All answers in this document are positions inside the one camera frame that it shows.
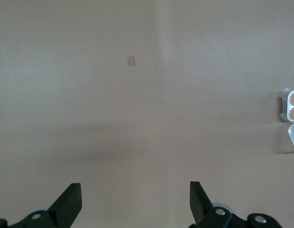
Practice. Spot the square tape patch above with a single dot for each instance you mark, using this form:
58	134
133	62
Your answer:
131	61

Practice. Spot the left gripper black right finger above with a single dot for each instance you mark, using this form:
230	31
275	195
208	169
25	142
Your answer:
201	209

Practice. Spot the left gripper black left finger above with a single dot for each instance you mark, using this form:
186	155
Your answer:
63	209

